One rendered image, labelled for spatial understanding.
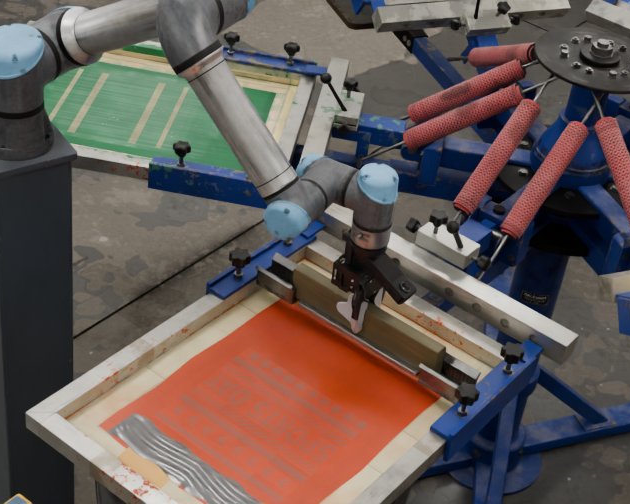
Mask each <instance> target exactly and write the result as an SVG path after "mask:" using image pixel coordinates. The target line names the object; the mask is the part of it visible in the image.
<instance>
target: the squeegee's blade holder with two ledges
mask: <svg viewBox="0 0 630 504"><path fill-rule="evenodd" d="M298 306H299V307H300V308H302V309H304V310H305V311H307V312H309V313H310V314H312V315H314V316H315V317H317V318H319V319H320V320H322V321H323V322H325V323H327V324H328V325H330V326H332V327H333V328H335V329H337V330H338V331H340V332H342V333H343V334H345V335H346V336H348V337H350V338H351V339H353V340H355V341H356V342H358V343H360V344H361V345H363V346H365V347H366V348H368V349H370V350H371V351H373V352H374V353H376V354H378V355H379V356H381V357H383V358H384V359H386V360H388V361H389V362H391V363H393V364H394V365H396V366H398V367H399V368H401V369H402V370H404V371H406V372H407V373H409V374H411V375H412V376H414V377H417V376H418V375H419V373H420V370H418V369H417V368H415V367H413V366H412V365H410V364H408V363H407V362H405V361H403V360H402V359H400V358H398V357H397V356H395V355H393V354H392V353H390V352H388V351H387V350H385V349H383V348H382V347H380V346H378V345H377V344H375V343H373V342H372V341H370V340H369V339H367V338H365V337H364V336H362V335H360V334H359V333H357V334H354V333H353V331H352V329H350V328H349V327H347V326H345V325H344V324H342V323H340V322H339V321H337V320H335V319H334V318H332V317H330V316H329V315H327V314H325V313H324V312H322V311H320V310H319V309H317V308H315V307H314V306H312V305H310V304H309V303H307V302H306V301H304V300H302V299H301V300H300V301H298Z"/></svg>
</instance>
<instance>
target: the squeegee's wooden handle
mask: <svg viewBox="0 0 630 504"><path fill-rule="evenodd" d="M292 286H293V287H295V288H296V291H295V299H296V300H298V301H300V300H301V299H302V300H304V301H306V302H307V303H309V304H310V305H312V306H314V307H315V308H317V309H319V310H320V311H322V312H324V313H325V314H327V315H329V316H330V317H332V318H334V319H335V320H337V321H339V322H340V323H342V324H344V325H345V326H347V327H349V328H350V329H352V328H351V323H350V322H349V321H348V320H347V319H346V318H345V317H344V316H343V315H342V314H341V313H340V312H339V311H338V310H337V303H338V302H347V301H348V298H349V295H350V294H354V293H352V292H350V291H349V292H347V293H346V292H344V291H343V290H341V289H339V287H337V286H336V285H334V284H332V283H331V279H330V278H328V277H326V276H325V275H323V274H321V273H320V272H318V271H316V270H314V269H313V268H311V267H309V266H308V265H306V264H304V263H301V264H299V265H298V266H296V267H295V268H294V271H293V278H292ZM365 301H366V302H367V303H368V306H367V309H366V311H365V314H364V321H363V328H362V330H360V331H359V332H358V333H359V334H360V335H362V336H364V337H365V338H367V339H369V340H370V341H372V342H373V343H375V344H377V345H378V346H380V347H382V348H383V349H385V350H387V351H388V352H390V353H392V354H393V355H395V356H397V357H398V358H400V359H402V360H403V361H405V362H407V363H408V364H410V365H412V366H413V367H415V368H417V369H418V370H420V369H421V368H420V367H419V365H420V364H421V363H422V364H423V365H425V366H427V367H428V368H430V369H432V370H433V371H435V372H437V373H438V374H441V370H442V365H443V361H444V357H445V353H446V346H444V345H442V344H441V343H439V342H437V341H436V340H434V339H432V338H430V337H429V336H427V335H425V334H424V333H422V332H420V331H419V330H417V329H415V328H413V327H412V326H410V325H408V324H407V323H405V322H403V321H401V320H400V319H398V318H396V317H395V316H393V315H391V314H389V313H388V312H386V311H384V310H383V309H381V308H379V307H378V306H376V305H374V304H372V303H371V302H369V301H367V300H366V299H365Z"/></svg>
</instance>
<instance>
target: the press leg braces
mask: <svg viewBox="0 0 630 504"><path fill-rule="evenodd" d="M538 365H539V368H540V375H539V378H538V382H537V383H538V384H540V385H541V386H542V387H544V388H545V389H546V390H548V391H549V392H550V393H552V394H553V395H554V396H556V397H557V398H558V399H560V400H561V401H562V402H564V403H565V404H566V405H568V406H569V407H570V408H572V409H573V410H574V411H576V412H577V414H574V416H575V418H576V419H577V421H578V422H579V423H580V425H581V426H582V427H583V429H584V430H585V431H591V430H595V429H600V428H604V427H609V426H613V425H617V422H616V421H615V420H614V418H613V417H612V416H611V415H610V413H609V412H608V411H607V409H606V408H600V409H598V408H597V407H595V406H594V405H593V404H591V403H590V402H589V401H587V400H586V399H585V398H584V397H582V396H581V395H580V394H578V393H577V392H576V391H574V390H573V389H572V388H571V387H569V386H568V385H567V384H565V383H564V382H563V381H561V380H560V379H559V378H558V377H556V376H555V375H554V374H552V373H551V372H550V371H548V370H547V369H546V368H545V367H543V366H542V365H541V364H539V363H538ZM517 399H518V394H517V395H516V396H515V397H514V398H513V399H512V400H511V401H510V402H509V403H508V404H507V405H506V406H505V407H504V408H503V409H502V410H501V411H500V412H499V418H498V425H497V432H496V438H495V445H494V451H493V458H492V464H491V470H490V476H489V482H488V488H487V494H486V499H485V504H501V503H502V497H503V491H504V485H505V479H506V473H507V467H508V461H509V454H510V448H511V441H512V434H513V427H514V420H515V413H516V406H517Z"/></svg>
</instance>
